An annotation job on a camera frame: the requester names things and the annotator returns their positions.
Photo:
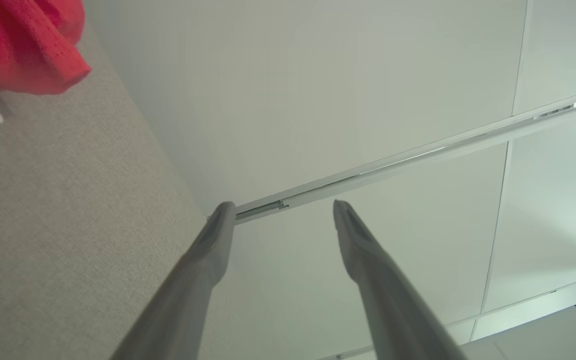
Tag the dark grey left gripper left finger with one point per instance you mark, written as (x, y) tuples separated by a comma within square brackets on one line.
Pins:
[(193, 280)]

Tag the red jersey with white trim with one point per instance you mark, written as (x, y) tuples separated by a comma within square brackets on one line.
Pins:
[(18, 45)]

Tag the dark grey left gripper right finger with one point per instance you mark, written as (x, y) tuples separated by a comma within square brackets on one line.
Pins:
[(383, 290)]

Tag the grey metal frame post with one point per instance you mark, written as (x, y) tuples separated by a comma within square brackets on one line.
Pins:
[(418, 155)]

